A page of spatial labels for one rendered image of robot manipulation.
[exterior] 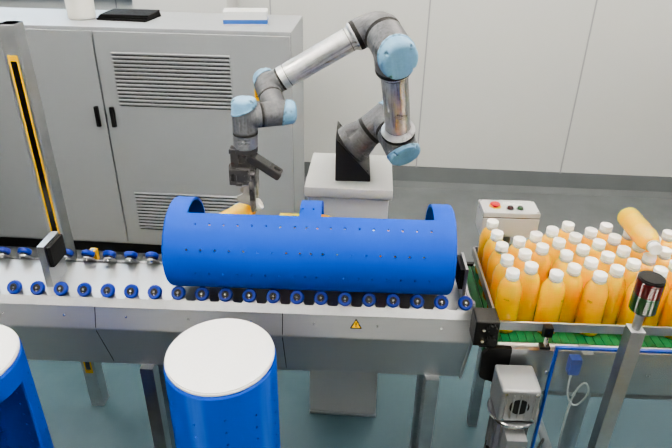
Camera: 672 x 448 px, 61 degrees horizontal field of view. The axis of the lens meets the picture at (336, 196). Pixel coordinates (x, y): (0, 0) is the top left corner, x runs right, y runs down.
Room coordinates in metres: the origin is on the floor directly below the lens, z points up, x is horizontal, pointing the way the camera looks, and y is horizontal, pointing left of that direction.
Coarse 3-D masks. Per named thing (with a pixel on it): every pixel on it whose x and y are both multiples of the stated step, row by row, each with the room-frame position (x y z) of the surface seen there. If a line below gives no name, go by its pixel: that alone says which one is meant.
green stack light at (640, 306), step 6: (630, 300) 1.17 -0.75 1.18; (636, 300) 1.16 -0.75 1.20; (642, 300) 1.14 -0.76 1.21; (648, 300) 1.14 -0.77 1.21; (630, 306) 1.17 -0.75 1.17; (636, 306) 1.15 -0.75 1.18; (642, 306) 1.14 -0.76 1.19; (648, 306) 1.14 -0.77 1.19; (654, 306) 1.14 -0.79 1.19; (636, 312) 1.15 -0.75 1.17; (642, 312) 1.14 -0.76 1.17; (648, 312) 1.14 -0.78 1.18; (654, 312) 1.14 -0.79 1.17
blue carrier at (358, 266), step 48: (192, 240) 1.45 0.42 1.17; (240, 240) 1.44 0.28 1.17; (288, 240) 1.44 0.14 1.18; (336, 240) 1.44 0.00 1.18; (384, 240) 1.44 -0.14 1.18; (432, 240) 1.44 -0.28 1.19; (288, 288) 1.45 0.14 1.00; (336, 288) 1.43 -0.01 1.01; (384, 288) 1.42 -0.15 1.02; (432, 288) 1.41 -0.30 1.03
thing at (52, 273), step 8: (56, 232) 1.62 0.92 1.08; (48, 240) 1.57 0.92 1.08; (56, 240) 1.58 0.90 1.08; (40, 248) 1.53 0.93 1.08; (48, 248) 1.54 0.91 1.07; (56, 248) 1.57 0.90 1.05; (64, 248) 1.62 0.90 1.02; (40, 256) 1.53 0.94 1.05; (48, 256) 1.54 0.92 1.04; (56, 256) 1.56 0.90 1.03; (48, 264) 1.53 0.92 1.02; (56, 264) 1.55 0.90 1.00; (64, 264) 1.62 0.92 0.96; (48, 272) 1.53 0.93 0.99; (56, 272) 1.57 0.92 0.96; (64, 272) 1.61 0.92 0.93; (48, 280) 1.53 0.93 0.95; (56, 280) 1.56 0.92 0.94
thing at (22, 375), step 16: (16, 368) 1.08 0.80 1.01; (0, 384) 1.03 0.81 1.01; (16, 384) 1.07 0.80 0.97; (32, 384) 1.13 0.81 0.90; (0, 400) 1.02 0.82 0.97; (16, 400) 1.22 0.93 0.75; (32, 400) 1.11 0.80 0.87; (0, 416) 1.21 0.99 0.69; (16, 416) 1.22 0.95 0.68; (32, 416) 1.09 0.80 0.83; (0, 432) 1.21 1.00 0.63; (16, 432) 1.22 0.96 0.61; (32, 432) 1.22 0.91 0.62; (48, 432) 1.15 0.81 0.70
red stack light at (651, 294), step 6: (636, 282) 1.17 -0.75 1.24; (636, 288) 1.17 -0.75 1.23; (642, 288) 1.15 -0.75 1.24; (648, 288) 1.14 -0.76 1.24; (654, 288) 1.14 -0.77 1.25; (660, 288) 1.14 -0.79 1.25; (636, 294) 1.16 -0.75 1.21; (642, 294) 1.15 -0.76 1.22; (648, 294) 1.14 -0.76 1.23; (654, 294) 1.14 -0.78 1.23; (660, 294) 1.14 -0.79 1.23; (654, 300) 1.14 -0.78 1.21
